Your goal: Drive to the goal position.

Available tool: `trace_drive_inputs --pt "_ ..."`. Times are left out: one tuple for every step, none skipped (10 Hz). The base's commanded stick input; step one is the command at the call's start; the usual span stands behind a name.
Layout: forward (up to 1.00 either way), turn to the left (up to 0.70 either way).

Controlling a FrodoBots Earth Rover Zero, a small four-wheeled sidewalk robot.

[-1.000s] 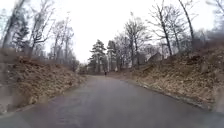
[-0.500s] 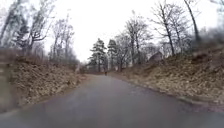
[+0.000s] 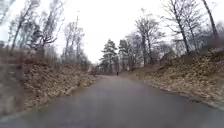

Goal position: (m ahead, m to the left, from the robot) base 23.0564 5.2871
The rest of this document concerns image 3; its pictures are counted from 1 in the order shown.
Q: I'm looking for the grey asphalt path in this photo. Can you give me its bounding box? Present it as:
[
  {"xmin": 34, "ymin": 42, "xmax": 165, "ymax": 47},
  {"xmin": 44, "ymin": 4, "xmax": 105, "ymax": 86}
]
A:
[{"xmin": 0, "ymin": 74, "xmax": 224, "ymax": 128}]

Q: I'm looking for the leaf-covered brown embankment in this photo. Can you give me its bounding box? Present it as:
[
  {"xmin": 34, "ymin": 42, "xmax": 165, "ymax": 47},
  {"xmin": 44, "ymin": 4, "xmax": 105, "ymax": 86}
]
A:
[
  {"xmin": 0, "ymin": 49, "xmax": 103, "ymax": 118},
  {"xmin": 121, "ymin": 48, "xmax": 224, "ymax": 111}
]

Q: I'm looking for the pine tree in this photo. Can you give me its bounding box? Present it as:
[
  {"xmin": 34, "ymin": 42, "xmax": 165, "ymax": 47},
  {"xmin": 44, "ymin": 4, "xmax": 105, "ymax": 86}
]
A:
[
  {"xmin": 117, "ymin": 39, "xmax": 130, "ymax": 73},
  {"xmin": 98, "ymin": 38, "xmax": 120, "ymax": 75}
]

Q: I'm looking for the row of bare trees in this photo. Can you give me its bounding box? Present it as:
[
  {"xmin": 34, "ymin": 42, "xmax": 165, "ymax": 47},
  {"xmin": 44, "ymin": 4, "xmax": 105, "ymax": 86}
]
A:
[
  {"xmin": 0, "ymin": 0, "xmax": 93, "ymax": 69},
  {"xmin": 124, "ymin": 0, "xmax": 224, "ymax": 68}
]

